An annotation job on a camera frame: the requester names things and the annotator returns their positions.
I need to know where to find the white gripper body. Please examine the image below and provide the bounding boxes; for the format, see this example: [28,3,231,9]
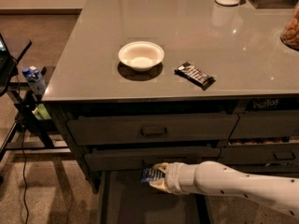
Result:
[164,162,197,195]

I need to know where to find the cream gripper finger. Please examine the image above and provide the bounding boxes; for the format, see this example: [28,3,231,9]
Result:
[149,179,171,193]
[153,162,169,173]

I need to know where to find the blue rxbar blueberry bar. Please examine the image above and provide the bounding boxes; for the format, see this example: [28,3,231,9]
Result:
[140,167,165,184]

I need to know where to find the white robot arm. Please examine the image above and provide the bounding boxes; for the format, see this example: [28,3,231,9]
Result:
[149,161,299,218]

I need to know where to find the top left drawer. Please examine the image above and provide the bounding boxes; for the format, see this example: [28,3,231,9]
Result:
[67,113,238,146]

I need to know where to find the open bottom left drawer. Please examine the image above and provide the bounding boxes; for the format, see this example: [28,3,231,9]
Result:
[96,170,214,224]

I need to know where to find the middle left drawer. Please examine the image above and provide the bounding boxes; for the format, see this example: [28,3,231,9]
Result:
[84,146,220,171]

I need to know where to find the middle right drawer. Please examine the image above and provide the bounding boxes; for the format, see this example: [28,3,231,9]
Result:
[217,144,299,165]

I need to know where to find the top right drawer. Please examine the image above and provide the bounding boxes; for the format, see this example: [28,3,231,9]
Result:
[230,110,299,139]

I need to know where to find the dark wrapped snack bar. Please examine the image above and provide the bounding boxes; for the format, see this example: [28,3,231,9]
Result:
[175,62,215,90]

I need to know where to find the white paper bowl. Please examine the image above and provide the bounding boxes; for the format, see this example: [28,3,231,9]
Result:
[118,41,164,72]

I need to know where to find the green packet on cart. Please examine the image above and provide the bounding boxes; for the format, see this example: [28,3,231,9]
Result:
[33,104,51,120]

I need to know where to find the black cart stand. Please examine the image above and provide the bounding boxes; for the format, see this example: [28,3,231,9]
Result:
[0,37,66,158]

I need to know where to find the blue capped plastic bottle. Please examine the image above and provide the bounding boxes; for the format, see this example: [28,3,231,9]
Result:
[21,66,46,97]

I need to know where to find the black power cable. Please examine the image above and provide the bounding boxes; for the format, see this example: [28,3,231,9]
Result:
[12,56,31,224]

